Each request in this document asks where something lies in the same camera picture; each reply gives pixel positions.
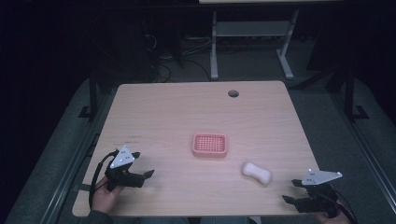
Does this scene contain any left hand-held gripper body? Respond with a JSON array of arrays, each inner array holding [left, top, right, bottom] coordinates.
[[105, 145, 146, 192]]

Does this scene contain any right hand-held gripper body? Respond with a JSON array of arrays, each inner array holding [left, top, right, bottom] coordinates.
[[293, 168, 344, 219]]

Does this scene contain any person's right hand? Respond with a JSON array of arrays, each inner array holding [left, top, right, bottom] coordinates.
[[316, 200, 353, 224]]

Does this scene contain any person's left hand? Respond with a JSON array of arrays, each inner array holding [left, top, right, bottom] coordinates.
[[92, 176, 125, 216]]

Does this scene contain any white soap bar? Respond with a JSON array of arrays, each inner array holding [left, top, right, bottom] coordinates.
[[241, 161, 273, 187]]

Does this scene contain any pink soap dish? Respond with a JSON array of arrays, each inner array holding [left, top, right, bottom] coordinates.
[[191, 133, 228, 159]]

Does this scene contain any black metal stand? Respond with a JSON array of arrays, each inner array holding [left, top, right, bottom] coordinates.
[[342, 66, 371, 121], [78, 69, 101, 119]]

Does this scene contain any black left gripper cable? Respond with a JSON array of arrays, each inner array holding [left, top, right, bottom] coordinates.
[[89, 150, 120, 210]]

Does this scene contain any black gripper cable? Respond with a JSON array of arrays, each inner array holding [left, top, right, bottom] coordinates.
[[89, 150, 120, 210], [332, 189, 359, 224]]

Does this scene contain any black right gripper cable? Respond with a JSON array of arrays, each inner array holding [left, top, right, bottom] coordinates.
[[332, 189, 359, 224]]

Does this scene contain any metal rail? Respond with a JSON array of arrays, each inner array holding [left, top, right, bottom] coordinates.
[[38, 88, 118, 224], [330, 91, 396, 208]]

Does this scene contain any tangle of black floor cables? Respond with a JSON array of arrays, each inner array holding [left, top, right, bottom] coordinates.
[[143, 33, 173, 84]]

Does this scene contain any black floor cable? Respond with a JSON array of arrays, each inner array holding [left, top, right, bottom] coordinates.
[[182, 58, 213, 82]]

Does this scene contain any white metal desk frame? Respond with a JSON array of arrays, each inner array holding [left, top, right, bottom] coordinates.
[[198, 0, 344, 81]]

